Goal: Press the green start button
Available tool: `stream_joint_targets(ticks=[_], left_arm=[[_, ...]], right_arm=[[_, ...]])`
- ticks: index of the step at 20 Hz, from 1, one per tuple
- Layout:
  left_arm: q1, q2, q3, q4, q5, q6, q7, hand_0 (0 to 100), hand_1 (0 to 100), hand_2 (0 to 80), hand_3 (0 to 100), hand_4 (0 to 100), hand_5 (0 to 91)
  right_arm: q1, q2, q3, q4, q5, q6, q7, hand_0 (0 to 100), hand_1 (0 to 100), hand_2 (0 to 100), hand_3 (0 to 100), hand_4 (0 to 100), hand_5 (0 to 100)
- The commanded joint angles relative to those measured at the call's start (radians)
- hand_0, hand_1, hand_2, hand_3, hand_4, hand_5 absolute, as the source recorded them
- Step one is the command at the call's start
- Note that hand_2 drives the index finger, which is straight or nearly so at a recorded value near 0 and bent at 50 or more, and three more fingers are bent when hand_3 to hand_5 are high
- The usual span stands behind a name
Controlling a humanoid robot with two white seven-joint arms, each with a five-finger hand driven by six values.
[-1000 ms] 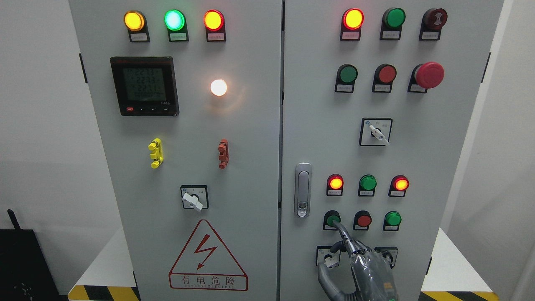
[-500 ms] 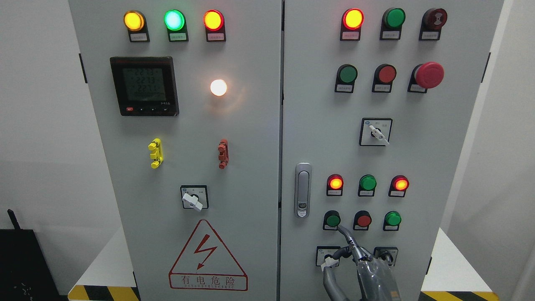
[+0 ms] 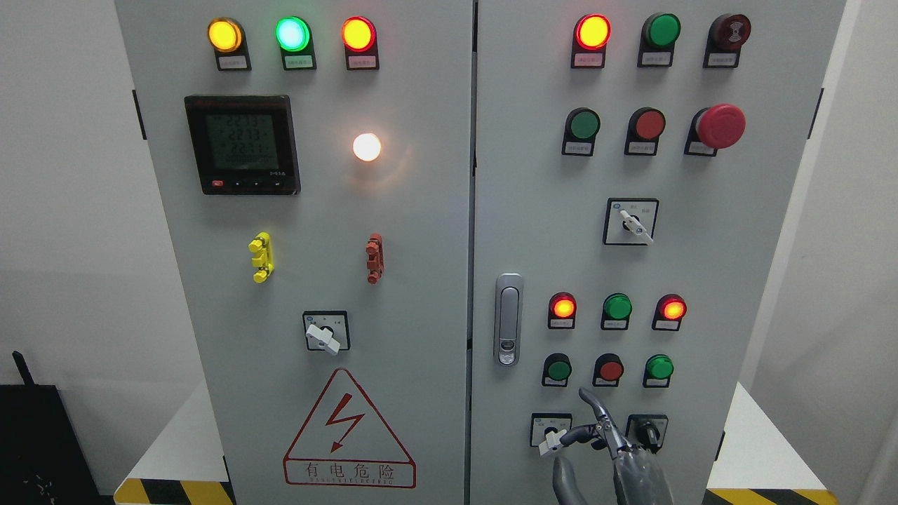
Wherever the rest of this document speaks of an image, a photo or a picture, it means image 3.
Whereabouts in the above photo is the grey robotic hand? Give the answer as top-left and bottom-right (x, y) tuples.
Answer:
(539, 387), (674, 504)

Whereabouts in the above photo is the green push button lower right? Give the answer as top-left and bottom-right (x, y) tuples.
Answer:
(642, 353), (675, 388)

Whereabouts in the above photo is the red stop button lower middle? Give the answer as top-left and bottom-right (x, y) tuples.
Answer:
(592, 353), (625, 387)

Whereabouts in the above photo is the green start button lower left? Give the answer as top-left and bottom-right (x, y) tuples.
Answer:
(542, 353), (573, 387)

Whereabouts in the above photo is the red push button upper row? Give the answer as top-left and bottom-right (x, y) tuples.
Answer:
(624, 107), (666, 156)

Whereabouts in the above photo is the green push button upper row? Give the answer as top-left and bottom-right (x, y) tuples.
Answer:
(561, 107), (601, 156)

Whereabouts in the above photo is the red emergency stop mushroom button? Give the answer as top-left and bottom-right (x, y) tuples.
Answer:
(684, 103), (746, 157)

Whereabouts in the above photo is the green indicator lamp lower middle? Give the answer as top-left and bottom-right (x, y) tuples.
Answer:
(601, 292), (633, 330)

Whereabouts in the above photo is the green indicator lamp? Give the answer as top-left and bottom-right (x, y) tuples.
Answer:
(274, 16), (317, 71)
(601, 292), (633, 330)

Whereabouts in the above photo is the red indicator lamp lower right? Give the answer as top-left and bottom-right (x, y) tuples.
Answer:
(652, 294), (688, 332)

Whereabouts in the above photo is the red indicator lamp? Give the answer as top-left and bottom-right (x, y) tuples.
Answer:
(547, 292), (577, 330)
(652, 294), (688, 332)

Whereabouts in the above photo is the red indicator lamp lower left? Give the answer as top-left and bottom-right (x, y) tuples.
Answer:
(547, 292), (577, 330)

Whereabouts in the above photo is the red electric hazard warning sticker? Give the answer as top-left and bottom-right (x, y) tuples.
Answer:
(283, 368), (417, 489)

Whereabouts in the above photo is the right grey cabinet door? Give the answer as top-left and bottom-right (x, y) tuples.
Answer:
(469, 1), (845, 504)

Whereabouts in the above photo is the grey cabinet door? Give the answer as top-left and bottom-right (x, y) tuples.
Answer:
(469, 1), (845, 504)
(116, 1), (474, 504)

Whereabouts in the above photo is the red terminal connector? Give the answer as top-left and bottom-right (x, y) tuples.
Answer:
(365, 233), (384, 285)

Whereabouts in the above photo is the white glowing indicator lamp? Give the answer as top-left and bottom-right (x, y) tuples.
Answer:
(351, 132), (382, 162)

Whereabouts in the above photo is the yellow terminal connector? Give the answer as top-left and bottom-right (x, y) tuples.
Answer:
(248, 232), (274, 284)

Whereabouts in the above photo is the green lamp top right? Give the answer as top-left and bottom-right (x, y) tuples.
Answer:
(637, 13), (682, 68)

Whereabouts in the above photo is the red lit lamp top right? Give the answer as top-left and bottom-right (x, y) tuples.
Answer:
(570, 13), (612, 69)

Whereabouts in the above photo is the dark red buzzer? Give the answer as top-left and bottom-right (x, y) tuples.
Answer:
(703, 13), (751, 68)

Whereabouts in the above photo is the left grey cabinet door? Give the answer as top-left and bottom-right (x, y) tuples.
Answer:
(116, 1), (474, 504)

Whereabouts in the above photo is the white platform with hazard stripes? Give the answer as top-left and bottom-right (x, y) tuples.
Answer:
(113, 383), (838, 504)

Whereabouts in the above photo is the black digital power meter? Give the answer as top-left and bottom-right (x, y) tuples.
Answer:
(184, 95), (301, 196)

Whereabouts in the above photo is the red-orange indicator lamp top left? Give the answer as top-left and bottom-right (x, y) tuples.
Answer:
(341, 15), (380, 71)

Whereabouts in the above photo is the green indicator lamp top left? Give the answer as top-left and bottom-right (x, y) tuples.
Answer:
(274, 16), (317, 71)

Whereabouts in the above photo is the black box with antenna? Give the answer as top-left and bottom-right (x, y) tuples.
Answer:
(1, 351), (102, 504)

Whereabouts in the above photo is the yellow indicator lamp top left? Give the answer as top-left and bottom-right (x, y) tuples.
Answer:
(206, 17), (251, 71)

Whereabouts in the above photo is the black knob selector switch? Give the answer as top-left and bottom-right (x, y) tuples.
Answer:
(626, 415), (669, 454)

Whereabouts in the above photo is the lower white handle selector switch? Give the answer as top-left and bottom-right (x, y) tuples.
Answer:
(530, 412), (573, 457)

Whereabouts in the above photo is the silver door latch handle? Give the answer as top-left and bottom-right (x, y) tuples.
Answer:
(494, 273), (525, 365)

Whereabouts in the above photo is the upper right selector switch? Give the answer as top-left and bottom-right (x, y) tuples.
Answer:
(603, 198), (659, 245)

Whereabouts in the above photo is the left door selector switch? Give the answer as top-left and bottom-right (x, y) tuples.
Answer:
(302, 310), (351, 356)

